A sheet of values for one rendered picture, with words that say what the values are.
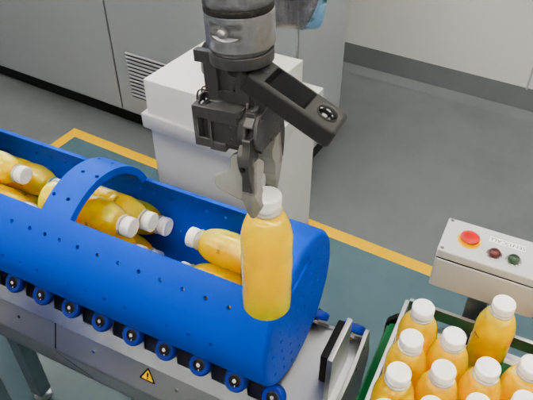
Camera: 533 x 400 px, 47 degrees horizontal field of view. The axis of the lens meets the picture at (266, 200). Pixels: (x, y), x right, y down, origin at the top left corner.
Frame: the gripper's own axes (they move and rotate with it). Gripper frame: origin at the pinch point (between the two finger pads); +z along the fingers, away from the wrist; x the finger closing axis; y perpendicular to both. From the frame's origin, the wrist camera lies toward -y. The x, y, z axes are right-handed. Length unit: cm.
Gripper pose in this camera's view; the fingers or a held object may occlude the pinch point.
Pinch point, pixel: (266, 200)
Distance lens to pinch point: 76.6
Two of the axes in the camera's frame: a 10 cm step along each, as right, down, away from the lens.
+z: 0.4, 8.0, 6.0
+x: -4.2, 5.5, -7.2
